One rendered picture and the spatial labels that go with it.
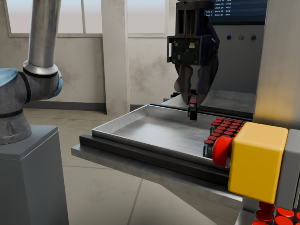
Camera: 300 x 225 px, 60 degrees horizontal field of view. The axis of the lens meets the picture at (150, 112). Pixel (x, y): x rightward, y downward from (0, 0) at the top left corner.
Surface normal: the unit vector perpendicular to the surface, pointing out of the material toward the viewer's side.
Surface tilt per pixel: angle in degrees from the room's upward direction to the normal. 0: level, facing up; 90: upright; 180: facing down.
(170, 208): 0
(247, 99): 90
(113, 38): 90
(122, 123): 90
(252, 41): 90
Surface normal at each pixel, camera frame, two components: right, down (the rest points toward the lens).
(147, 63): -0.14, 0.30
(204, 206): -0.51, 0.26
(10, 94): 0.78, 0.19
